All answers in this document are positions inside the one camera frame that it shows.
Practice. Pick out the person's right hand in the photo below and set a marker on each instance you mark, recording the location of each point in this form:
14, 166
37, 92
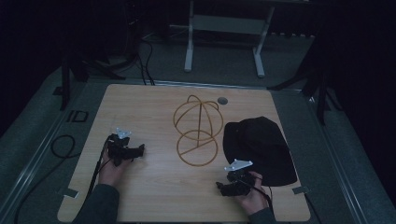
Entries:
253, 199

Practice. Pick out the black bucket hat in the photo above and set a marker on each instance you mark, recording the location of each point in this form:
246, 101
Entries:
260, 149

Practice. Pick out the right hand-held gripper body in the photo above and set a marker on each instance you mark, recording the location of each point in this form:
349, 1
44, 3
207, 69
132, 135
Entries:
238, 180

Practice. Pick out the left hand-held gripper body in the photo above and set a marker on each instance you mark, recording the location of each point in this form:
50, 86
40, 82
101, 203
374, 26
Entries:
120, 146

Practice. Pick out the grey round table grommet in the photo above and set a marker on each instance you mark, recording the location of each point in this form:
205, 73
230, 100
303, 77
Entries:
222, 100

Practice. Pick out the person's left hand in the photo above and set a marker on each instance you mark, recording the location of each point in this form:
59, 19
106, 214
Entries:
111, 171

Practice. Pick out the black tripod stand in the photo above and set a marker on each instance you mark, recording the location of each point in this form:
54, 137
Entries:
314, 84
70, 77

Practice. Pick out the white metal stand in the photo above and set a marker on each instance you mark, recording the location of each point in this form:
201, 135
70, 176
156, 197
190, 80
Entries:
229, 25

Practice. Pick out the grey tape strip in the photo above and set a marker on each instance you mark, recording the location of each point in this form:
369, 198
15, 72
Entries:
71, 193
301, 190

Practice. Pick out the black tape floor marking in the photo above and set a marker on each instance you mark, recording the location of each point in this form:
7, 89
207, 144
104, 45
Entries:
77, 116

